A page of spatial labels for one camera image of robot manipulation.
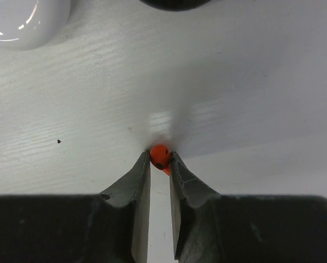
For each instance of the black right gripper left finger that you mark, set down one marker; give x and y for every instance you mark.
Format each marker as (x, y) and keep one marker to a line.
(110, 226)

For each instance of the white earbud charging case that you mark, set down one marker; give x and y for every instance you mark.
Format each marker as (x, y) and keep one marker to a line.
(26, 25)

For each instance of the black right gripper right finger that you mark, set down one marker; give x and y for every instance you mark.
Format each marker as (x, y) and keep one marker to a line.
(212, 227)

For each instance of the orange earbud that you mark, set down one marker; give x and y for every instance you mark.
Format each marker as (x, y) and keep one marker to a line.
(160, 156)

